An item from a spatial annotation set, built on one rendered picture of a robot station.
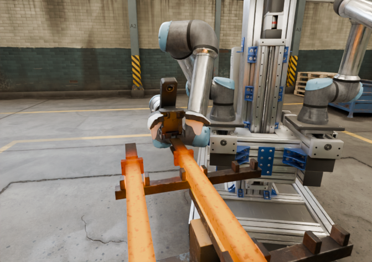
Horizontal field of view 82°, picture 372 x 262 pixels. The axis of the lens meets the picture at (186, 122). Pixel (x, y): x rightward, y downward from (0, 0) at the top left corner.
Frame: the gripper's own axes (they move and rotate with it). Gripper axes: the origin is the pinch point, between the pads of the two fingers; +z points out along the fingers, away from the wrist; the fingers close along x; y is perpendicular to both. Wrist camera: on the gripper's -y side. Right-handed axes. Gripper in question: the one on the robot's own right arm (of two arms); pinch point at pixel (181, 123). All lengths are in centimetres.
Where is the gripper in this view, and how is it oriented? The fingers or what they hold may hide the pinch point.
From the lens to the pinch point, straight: 51.0
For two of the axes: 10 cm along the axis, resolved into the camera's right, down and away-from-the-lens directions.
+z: 2.8, 2.7, -9.2
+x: -9.6, 0.8, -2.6
